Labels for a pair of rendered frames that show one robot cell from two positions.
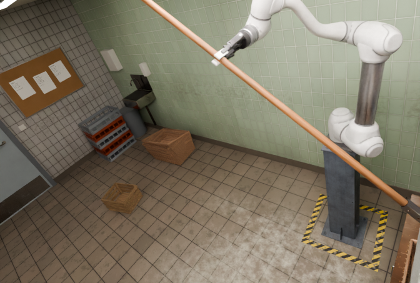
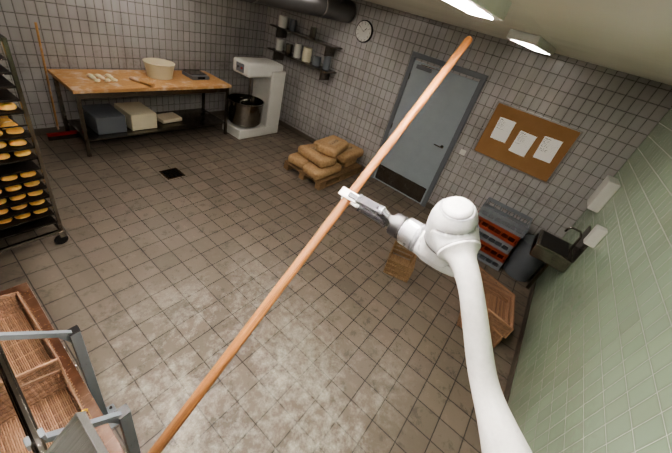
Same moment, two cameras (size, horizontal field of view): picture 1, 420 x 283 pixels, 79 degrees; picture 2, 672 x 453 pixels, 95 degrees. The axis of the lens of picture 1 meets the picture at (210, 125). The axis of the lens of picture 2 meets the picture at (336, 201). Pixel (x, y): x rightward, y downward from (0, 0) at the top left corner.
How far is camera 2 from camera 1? 1.20 m
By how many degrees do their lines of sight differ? 58
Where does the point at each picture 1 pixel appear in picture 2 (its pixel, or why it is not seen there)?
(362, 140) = not seen: outside the picture
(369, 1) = not seen: outside the picture
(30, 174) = (423, 181)
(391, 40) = not seen: outside the picture
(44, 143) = (456, 177)
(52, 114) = (490, 168)
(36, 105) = (490, 151)
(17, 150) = (439, 160)
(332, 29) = (487, 419)
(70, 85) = (535, 168)
